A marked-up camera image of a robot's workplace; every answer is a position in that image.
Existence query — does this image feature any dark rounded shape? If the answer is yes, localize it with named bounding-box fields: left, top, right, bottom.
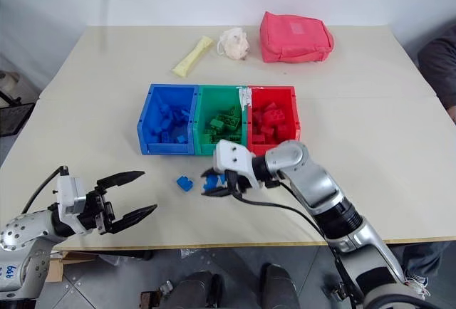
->
left=173, top=269, right=224, bottom=309
left=259, top=263, right=301, bottom=309

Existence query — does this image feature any green plastic bin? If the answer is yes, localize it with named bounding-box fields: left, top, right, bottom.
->
left=194, top=85, right=250, bottom=156

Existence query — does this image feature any crumpled white cloth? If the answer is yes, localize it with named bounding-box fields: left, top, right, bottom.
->
left=216, top=26, right=251, bottom=61

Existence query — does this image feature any white tape strip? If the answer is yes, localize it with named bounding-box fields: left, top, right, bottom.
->
left=237, top=85, right=254, bottom=112

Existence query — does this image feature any person's sneaker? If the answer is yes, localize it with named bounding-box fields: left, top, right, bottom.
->
left=404, top=269, right=430, bottom=288

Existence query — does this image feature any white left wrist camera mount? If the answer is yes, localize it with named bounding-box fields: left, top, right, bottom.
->
left=56, top=175, right=87, bottom=225

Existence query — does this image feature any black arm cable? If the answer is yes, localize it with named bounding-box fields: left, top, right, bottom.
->
left=20, top=165, right=70, bottom=215
left=230, top=179, right=343, bottom=253

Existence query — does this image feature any brown cardboard box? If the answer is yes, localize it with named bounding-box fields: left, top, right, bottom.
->
left=45, top=250, right=98, bottom=283

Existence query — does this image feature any white round container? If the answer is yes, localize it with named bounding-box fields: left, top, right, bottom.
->
left=0, top=70, right=23, bottom=93

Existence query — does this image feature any large green building block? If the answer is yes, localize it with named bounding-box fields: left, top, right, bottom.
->
left=209, top=114, right=240, bottom=131

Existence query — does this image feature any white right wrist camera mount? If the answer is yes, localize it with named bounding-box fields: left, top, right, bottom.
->
left=212, top=139, right=264, bottom=191

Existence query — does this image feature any person's blue jeans leg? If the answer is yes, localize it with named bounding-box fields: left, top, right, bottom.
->
left=401, top=240, right=452, bottom=278

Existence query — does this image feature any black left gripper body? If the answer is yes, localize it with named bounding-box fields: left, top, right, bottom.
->
left=76, top=187, right=117, bottom=235

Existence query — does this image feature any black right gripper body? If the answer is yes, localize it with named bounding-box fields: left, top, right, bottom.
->
left=223, top=169, right=251, bottom=195

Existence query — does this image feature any red fabric pouch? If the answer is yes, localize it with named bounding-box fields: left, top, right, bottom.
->
left=259, top=11, right=335, bottom=64

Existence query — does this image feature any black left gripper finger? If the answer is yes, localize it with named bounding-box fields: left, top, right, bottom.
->
left=105, top=203, right=159, bottom=235
left=95, top=170, right=146, bottom=196

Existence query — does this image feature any large red building block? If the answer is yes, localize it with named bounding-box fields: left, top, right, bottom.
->
left=264, top=102, right=288, bottom=124

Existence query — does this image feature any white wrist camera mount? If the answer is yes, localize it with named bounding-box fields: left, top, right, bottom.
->
left=56, top=175, right=87, bottom=225
left=212, top=139, right=264, bottom=191

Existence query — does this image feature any blue plastic bin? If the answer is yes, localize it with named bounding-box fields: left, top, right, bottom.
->
left=136, top=83, right=200, bottom=156

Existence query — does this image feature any red plastic bin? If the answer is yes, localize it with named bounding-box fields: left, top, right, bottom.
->
left=246, top=85, right=302, bottom=156

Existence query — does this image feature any pale yellow snack packet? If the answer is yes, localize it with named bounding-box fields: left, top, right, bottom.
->
left=171, top=35, right=214, bottom=78

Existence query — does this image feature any person's dark grey sleeved arm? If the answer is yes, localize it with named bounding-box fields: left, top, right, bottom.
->
left=416, top=20, right=456, bottom=125

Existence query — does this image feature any black mesh crate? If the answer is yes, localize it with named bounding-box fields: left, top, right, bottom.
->
left=0, top=102, right=36, bottom=137

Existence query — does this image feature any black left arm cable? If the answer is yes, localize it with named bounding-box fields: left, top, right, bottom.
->
left=20, top=165, right=70, bottom=215

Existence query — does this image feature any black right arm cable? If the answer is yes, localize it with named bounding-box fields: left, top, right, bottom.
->
left=230, top=179, right=343, bottom=253

